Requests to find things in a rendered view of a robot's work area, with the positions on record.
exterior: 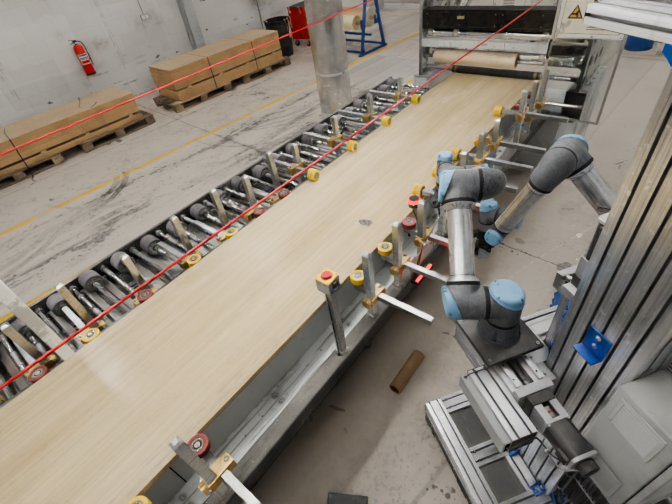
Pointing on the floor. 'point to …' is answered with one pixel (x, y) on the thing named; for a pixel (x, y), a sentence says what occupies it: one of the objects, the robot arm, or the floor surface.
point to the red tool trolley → (299, 22)
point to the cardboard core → (406, 372)
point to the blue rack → (368, 33)
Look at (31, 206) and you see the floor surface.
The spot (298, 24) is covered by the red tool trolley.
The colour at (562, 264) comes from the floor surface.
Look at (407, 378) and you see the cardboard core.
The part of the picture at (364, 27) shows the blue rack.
